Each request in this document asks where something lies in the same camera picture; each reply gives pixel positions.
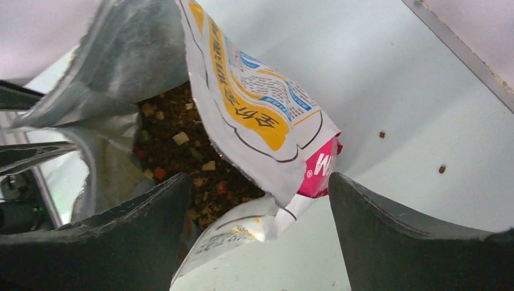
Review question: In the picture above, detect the brown pet food kibble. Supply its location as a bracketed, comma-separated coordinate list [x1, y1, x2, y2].
[133, 82, 264, 229]

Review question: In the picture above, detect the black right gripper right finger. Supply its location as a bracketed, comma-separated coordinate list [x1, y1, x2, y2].
[329, 172, 513, 290]

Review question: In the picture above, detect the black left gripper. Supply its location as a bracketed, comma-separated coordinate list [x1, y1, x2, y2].
[1, 80, 78, 235]

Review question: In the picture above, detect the colourful pet food bag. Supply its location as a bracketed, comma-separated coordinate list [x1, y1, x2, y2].
[13, 1, 339, 286]

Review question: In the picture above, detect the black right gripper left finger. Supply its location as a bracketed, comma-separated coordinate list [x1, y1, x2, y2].
[1, 173, 191, 290]

